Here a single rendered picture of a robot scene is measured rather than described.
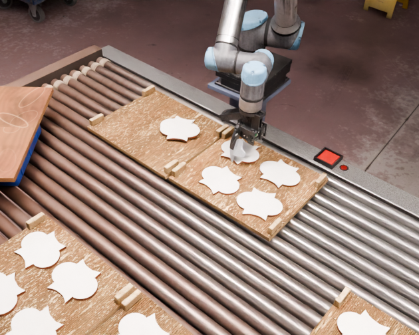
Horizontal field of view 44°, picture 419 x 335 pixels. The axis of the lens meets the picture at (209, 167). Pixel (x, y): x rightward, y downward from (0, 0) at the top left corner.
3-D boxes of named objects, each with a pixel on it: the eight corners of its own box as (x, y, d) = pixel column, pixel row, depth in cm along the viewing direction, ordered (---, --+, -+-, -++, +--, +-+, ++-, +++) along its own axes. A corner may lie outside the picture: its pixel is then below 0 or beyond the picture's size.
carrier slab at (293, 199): (232, 132, 193) (232, 129, 192) (328, 181, 174) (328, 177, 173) (168, 180, 173) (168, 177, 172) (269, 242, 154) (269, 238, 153)
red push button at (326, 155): (324, 151, 186) (325, 149, 186) (339, 159, 184) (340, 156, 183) (316, 160, 183) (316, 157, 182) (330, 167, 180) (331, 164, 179)
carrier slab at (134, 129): (154, 92, 213) (154, 88, 212) (231, 133, 193) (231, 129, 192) (87, 129, 193) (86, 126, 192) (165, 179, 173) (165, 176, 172)
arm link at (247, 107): (235, 96, 163) (250, 86, 168) (233, 108, 166) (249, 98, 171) (253, 106, 160) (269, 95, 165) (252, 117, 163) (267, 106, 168)
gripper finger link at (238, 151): (238, 168, 173) (247, 143, 170) (224, 160, 176) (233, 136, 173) (243, 167, 176) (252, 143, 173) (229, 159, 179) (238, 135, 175)
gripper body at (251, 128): (252, 147, 170) (255, 119, 162) (231, 137, 174) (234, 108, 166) (265, 137, 175) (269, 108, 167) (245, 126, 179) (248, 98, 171)
